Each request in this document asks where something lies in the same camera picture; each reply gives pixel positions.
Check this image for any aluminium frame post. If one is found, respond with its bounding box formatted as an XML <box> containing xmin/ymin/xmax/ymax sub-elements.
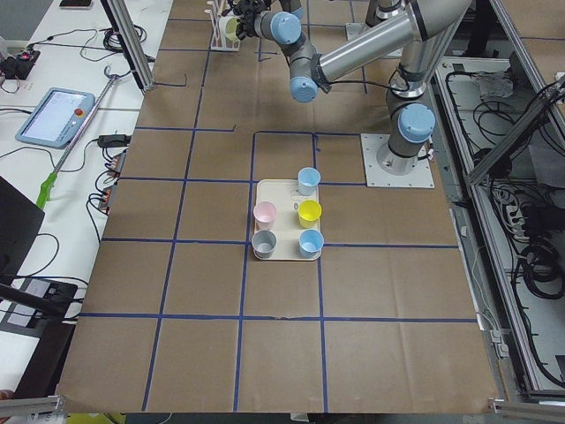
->
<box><xmin>101</xmin><ymin>0</ymin><xmax>154</xmax><ymax>93</ymax></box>

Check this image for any cream plastic tray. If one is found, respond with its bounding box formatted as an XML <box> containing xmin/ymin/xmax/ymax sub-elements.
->
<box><xmin>253</xmin><ymin>179</ymin><xmax>321</xmax><ymax>261</ymax></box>

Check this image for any green handled reach grabber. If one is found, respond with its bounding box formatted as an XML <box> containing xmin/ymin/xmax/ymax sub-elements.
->
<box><xmin>35</xmin><ymin>65</ymin><xmax>120</xmax><ymax>210</ymax></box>

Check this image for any yellow plastic cup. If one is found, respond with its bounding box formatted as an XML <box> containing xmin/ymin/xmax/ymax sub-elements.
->
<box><xmin>298</xmin><ymin>200</ymin><xmax>322</xmax><ymax>229</ymax></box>

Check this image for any white wire cup rack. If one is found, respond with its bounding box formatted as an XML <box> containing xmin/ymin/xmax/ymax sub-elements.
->
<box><xmin>205</xmin><ymin>0</ymin><xmax>240</xmax><ymax>52</ymax></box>

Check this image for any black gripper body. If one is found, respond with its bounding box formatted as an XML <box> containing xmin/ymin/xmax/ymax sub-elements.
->
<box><xmin>236</xmin><ymin>0</ymin><xmax>265</xmax><ymax>40</ymax></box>

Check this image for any black power adapter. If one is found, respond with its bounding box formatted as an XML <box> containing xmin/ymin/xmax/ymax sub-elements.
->
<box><xmin>97</xmin><ymin>134</ymin><xmax>132</xmax><ymax>148</ymax></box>

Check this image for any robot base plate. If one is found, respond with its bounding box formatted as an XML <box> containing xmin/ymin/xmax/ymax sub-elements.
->
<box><xmin>360</xmin><ymin>133</ymin><xmax>434</xmax><ymax>189</ymax></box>

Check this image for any pale green plastic cup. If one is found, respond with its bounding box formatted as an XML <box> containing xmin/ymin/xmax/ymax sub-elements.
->
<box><xmin>219</xmin><ymin>16</ymin><xmax>239</xmax><ymax>42</ymax></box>

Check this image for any blue teach pendant tablet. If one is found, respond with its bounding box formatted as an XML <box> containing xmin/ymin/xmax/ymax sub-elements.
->
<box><xmin>15</xmin><ymin>87</ymin><xmax>95</xmax><ymax>148</ymax></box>

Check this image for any grey plastic cup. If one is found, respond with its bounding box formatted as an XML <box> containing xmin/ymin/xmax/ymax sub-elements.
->
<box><xmin>252</xmin><ymin>230</ymin><xmax>277</xmax><ymax>259</ymax></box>

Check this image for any light blue plastic cup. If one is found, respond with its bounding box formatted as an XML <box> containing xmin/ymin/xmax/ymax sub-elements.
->
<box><xmin>298</xmin><ymin>167</ymin><xmax>320</xmax><ymax>196</ymax></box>

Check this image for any pink plastic cup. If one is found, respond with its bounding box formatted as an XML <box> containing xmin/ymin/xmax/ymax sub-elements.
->
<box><xmin>252</xmin><ymin>201</ymin><xmax>277</xmax><ymax>230</ymax></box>

